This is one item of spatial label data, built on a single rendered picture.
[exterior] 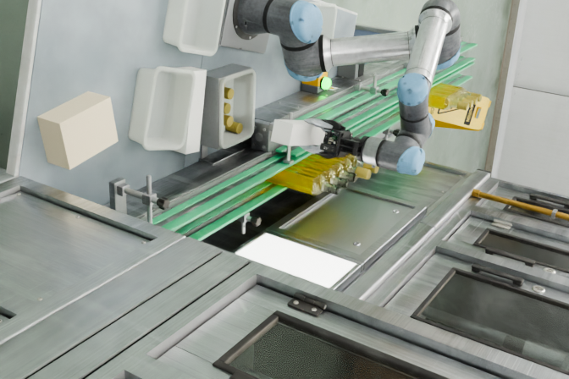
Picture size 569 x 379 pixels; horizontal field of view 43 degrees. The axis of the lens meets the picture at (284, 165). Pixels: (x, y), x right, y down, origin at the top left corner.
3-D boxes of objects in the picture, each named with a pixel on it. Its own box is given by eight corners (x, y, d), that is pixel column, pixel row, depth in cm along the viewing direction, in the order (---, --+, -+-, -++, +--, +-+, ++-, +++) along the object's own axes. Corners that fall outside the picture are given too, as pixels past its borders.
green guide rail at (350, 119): (275, 151, 234) (295, 157, 230) (275, 149, 233) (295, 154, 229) (460, 57, 372) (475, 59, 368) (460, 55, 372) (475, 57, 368)
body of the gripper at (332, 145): (322, 125, 194) (361, 135, 188) (336, 126, 202) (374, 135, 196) (316, 153, 195) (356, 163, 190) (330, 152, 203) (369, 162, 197)
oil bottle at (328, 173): (272, 174, 236) (328, 190, 226) (272, 158, 234) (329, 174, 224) (280, 169, 241) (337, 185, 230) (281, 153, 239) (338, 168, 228)
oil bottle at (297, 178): (262, 180, 232) (319, 197, 222) (262, 164, 230) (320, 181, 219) (271, 175, 236) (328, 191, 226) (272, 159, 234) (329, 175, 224)
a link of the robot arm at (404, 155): (428, 161, 191) (415, 184, 187) (390, 151, 196) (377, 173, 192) (426, 140, 186) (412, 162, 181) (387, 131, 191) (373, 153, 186)
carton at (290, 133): (274, 119, 196) (293, 123, 193) (315, 120, 217) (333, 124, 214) (270, 140, 197) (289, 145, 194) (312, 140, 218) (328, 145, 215)
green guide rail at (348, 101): (276, 130, 231) (297, 135, 227) (276, 127, 231) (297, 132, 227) (461, 43, 369) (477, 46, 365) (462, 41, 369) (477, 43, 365)
